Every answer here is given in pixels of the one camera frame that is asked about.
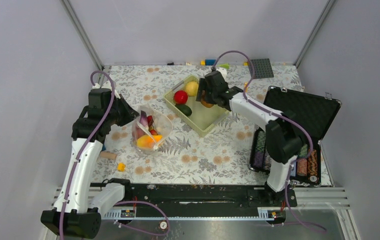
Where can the green arch block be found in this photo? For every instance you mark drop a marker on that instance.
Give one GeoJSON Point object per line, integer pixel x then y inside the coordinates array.
{"type": "Point", "coordinates": [225, 66]}

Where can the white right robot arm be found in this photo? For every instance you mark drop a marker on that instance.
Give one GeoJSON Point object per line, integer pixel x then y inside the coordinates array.
{"type": "Point", "coordinates": [283, 136]}

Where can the small yellow block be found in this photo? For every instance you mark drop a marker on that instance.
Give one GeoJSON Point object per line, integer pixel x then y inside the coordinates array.
{"type": "Point", "coordinates": [121, 167]}

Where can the dark green avocado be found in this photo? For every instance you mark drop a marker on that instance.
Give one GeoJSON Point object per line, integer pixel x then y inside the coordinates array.
{"type": "Point", "coordinates": [186, 110]}

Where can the tan cylinder block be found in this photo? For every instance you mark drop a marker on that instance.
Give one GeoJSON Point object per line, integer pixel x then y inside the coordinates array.
{"type": "Point", "coordinates": [108, 155]}

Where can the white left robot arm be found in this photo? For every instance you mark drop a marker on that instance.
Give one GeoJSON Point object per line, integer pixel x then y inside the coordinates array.
{"type": "Point", "coordinates": [73, 213]}

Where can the purple eggplant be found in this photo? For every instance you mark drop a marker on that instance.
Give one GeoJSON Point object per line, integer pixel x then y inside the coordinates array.
{"type": "Point", "coordinates": [144, 119]}

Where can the blue yellow brick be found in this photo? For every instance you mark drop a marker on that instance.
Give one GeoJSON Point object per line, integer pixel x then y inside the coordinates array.
{"type": "Point", "coordinates": [208, 62]}

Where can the orange mango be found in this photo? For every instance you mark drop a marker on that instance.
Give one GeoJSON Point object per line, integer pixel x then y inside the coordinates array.
{"type": "Point", "coordinates": [149, 141]}

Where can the grey building baseplate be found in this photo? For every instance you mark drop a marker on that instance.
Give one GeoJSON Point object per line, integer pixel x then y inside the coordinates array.
{"type": "Point", "coordinates": [260, 68]}

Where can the brown kiwi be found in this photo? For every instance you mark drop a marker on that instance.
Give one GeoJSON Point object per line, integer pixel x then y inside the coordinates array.
{"type": "Point", "coordinates": [206, 104]}

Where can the yellow blue block toy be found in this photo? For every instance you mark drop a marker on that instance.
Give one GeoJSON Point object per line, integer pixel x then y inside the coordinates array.
{"type": "Point", "coordinates": [245, 88]}

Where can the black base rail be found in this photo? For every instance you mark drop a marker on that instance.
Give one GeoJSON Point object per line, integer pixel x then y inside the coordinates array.
{"type": "Point", "coordinates": [200, 200]}

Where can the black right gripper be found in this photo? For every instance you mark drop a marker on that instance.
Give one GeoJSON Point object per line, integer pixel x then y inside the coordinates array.
{"type": "Point", "coordinates": [203, 86]}

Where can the yellow lemon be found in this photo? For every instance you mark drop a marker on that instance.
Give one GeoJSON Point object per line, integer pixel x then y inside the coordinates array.
{"type": "Point", "coordinates": [191, 88]}

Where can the clear dotted zip top bag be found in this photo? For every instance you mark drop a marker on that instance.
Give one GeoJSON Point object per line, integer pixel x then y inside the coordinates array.
{"type": "Point", "coordinates": [162, 123]}

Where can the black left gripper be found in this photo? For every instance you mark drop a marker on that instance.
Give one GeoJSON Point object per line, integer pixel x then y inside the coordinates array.
{"type": "Point", "coordinates": [130, 112]}

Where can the poker chips row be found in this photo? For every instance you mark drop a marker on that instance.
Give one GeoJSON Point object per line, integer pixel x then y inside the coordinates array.
{"type": "Point", "coordinates": [306, 171]}

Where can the red apple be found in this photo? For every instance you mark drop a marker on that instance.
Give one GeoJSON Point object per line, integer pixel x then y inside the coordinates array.
{"type": "Point", "coordinates": [180, 97]}

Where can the pale green perforated basket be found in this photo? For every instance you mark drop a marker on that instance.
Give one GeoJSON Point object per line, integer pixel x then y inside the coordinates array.
{"type": "Point", "coordinates": [202, 120]}

